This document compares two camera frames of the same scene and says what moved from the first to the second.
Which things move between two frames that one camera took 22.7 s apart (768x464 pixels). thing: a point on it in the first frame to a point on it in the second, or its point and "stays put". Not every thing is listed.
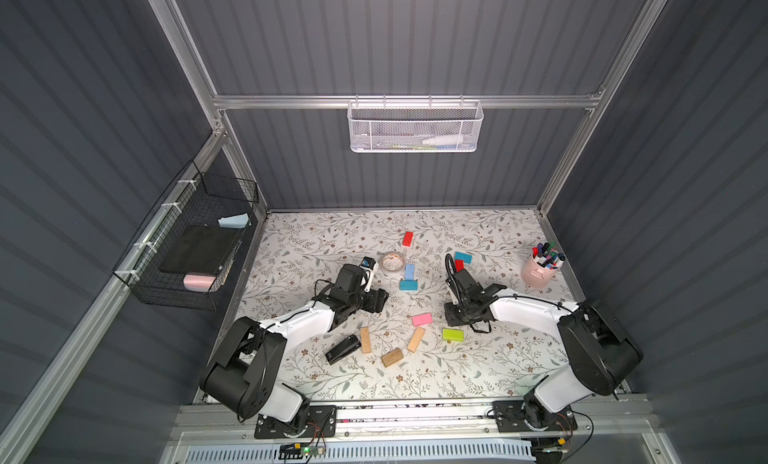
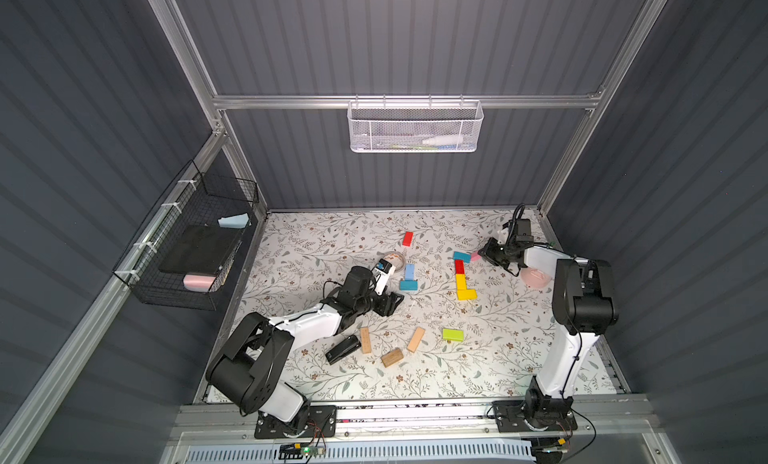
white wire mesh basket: [414, 126] stays put
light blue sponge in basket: [238, 221] stays put
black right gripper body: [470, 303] to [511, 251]
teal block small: [465, 257] stays put
